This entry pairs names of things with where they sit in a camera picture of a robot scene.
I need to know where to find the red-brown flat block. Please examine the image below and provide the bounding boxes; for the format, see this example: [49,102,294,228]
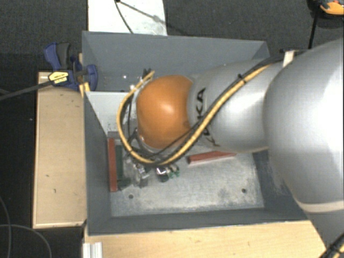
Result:
[107,138,119,193]
[186,150,238,168]

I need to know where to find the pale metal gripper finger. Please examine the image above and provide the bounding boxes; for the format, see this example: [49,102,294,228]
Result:
[135,163,152,189]
[124,156,138,181]

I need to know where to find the grey metal bin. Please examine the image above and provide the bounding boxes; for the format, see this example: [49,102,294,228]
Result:
[81,30,309,235]

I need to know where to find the pale wood flat board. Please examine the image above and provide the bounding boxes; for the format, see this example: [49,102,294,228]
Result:
[32,71,88,230]

